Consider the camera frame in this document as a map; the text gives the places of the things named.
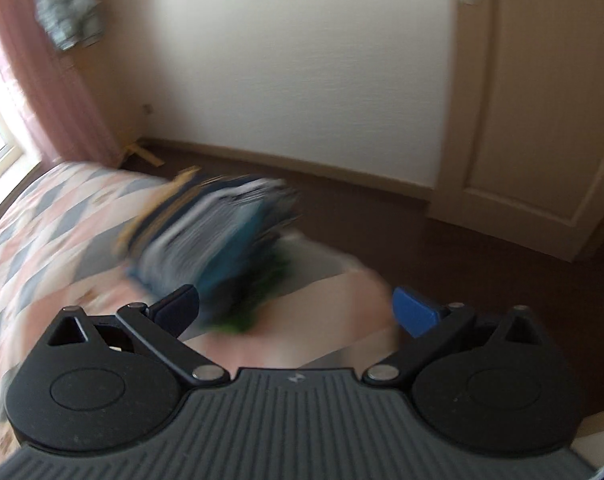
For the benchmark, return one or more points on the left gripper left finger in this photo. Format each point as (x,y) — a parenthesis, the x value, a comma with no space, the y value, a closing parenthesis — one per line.
(158,328)

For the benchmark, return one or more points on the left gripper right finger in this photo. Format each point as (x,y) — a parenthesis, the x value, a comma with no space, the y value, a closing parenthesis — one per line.
(432,327)

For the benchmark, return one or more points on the blue folded garment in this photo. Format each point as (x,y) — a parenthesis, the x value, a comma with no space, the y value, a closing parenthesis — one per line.
(205,257)

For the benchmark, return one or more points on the checkered pink grey quilt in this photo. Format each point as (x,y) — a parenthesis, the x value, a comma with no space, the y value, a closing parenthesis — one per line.
(58,249)

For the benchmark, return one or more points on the cream door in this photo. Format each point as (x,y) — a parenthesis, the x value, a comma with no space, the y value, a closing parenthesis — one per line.
(523,155)

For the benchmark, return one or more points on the pink curtain far side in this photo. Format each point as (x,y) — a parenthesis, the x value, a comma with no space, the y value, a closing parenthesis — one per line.
(61,117)

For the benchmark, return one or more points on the patterned hanging cloth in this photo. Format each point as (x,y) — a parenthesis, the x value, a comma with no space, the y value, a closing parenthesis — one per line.
(70,23)

